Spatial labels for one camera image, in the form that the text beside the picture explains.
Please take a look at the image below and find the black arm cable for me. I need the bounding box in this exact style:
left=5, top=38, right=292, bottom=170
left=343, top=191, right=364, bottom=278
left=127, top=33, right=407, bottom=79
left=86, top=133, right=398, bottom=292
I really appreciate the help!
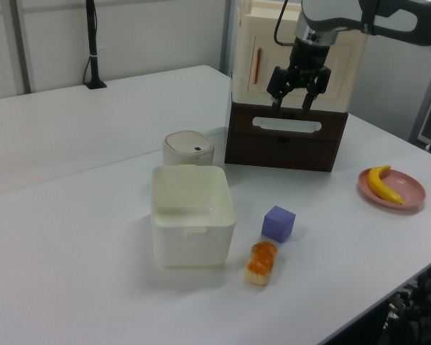
left=274, top=0, right=298, bottom=47

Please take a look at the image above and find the black pole with base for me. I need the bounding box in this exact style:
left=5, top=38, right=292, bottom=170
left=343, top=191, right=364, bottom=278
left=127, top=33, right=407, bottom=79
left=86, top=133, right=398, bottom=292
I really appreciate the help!
left=83, top=0, right=108, bottom=91

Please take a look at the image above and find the purple cube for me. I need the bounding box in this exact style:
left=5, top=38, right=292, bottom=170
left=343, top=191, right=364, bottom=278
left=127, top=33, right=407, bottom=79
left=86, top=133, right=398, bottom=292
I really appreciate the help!
left=261, top=205, right=297, bottom=244

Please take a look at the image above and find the black mesh chair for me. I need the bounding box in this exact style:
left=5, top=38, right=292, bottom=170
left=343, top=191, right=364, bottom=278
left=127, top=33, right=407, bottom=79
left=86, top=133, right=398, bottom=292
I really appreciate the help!
left=383, top=264, right=431, bottom=345

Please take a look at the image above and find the grey metal rack frame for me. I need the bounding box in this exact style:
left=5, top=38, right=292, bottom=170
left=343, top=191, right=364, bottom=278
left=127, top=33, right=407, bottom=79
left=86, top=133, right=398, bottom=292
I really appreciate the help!
left=408, top=57, right=431, bottom=152

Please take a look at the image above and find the white square plastic box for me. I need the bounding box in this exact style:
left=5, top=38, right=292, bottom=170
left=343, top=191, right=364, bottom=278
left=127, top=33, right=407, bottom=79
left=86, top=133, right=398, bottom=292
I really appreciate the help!
left=150, top=164, right=237, bottom=270

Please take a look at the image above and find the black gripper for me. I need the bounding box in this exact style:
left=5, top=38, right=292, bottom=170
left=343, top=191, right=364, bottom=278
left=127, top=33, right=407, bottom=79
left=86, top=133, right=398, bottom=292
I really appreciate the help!
left=266, top=37, right=333, bottom=111

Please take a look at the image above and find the cream cabinet with door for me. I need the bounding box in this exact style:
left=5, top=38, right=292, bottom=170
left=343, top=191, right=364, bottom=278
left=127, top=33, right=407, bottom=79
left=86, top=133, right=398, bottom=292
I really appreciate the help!
left=230, top=0, right=368, bottom=114

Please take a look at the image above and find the orange cabinet door handle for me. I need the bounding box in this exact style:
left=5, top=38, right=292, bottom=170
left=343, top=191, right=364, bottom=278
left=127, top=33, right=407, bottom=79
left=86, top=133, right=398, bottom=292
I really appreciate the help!
left=251, top=46, right=264, bottom=85

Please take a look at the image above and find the pink plate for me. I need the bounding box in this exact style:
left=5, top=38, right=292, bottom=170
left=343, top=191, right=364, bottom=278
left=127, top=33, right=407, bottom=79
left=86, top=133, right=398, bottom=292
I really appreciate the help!
left=357, top=167, right=427, bottom=211

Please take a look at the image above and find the toy bread with orange topping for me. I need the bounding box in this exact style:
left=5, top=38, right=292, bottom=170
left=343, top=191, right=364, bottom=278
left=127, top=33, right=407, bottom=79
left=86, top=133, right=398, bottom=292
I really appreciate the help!
left=244, top=241, right=278, bottom=288

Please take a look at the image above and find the yellow banana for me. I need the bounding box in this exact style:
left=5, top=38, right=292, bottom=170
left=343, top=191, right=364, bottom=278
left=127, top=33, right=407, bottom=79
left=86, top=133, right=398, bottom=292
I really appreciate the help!
left=366, top=165, right=406, bottom=206

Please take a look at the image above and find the small beige trash can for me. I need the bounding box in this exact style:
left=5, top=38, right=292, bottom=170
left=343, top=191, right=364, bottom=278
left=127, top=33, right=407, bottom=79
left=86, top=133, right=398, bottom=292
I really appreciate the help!
left=162, top=130, right=216, bottom=167

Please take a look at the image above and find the dark brown wooden drawer unit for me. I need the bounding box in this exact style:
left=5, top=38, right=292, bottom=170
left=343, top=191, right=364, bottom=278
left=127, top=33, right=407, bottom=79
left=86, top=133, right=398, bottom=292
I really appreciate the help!
left=223, top=101, right=350, bottom=174

